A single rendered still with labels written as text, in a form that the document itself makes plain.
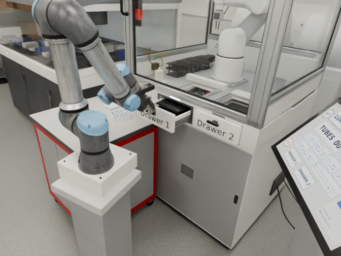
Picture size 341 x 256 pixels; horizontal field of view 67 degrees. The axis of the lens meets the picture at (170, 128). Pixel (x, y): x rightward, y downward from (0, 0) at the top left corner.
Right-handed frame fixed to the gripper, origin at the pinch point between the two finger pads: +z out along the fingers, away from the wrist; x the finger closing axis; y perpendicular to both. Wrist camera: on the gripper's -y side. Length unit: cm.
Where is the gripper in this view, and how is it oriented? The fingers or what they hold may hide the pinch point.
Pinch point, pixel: (152, 109)
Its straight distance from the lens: 145.6
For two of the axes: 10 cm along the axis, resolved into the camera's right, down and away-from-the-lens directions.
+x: 7.3, 3.5, -5.8
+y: -5.8, 7.7, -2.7
